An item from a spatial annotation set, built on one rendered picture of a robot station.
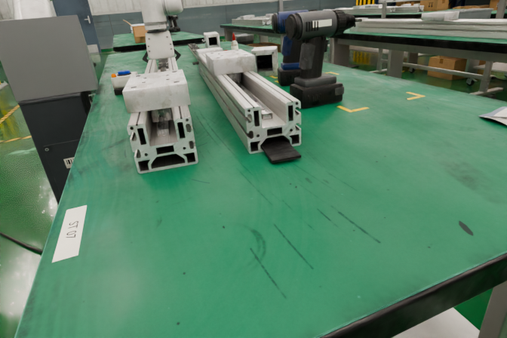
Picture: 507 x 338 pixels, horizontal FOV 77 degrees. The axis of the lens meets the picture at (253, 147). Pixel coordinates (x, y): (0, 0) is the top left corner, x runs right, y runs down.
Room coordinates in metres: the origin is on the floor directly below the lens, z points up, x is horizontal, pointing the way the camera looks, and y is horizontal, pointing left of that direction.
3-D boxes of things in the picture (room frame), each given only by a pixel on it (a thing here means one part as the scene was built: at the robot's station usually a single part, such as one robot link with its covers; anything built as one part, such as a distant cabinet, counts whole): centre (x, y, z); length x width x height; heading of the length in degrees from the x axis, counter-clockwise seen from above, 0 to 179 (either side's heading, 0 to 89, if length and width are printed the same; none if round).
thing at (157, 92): (0.63, 0.18, 0.87); 0.16 x 0.11 x 0.07; 13
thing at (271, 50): (1.24, -0.06, 0.83); 0.11 x 0.10 x 0.10; 81
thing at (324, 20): (0.81, -0.20, 0.89); 0.20 x 0.08 x 0.22; 108
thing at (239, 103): (0.91, 0.05, 0.82); 0.80 x 0.10 x 0.09; 13
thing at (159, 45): (1.30, 0.33, 0.92); 0.10 x 0.07 x 0.11; 103
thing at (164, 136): (0.87, 0.23, 0.82); 0.80 x 0.10 x 0.09; 13
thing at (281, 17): (1.04, -0.19, 0.89); 0.20 x 0.08 x 0.22; 91
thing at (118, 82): (1.12, 0.41, 0.81); 0.10 x 0.08 x 0.06; 103
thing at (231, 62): (0.91, 0.05, 0.87); 0.16 x 0.11 x 0.07; 13
